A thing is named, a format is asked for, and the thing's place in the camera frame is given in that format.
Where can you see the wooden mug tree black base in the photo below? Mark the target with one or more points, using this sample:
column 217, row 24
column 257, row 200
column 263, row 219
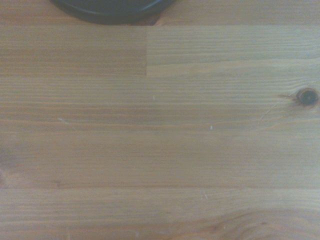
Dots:
column 112, row 11

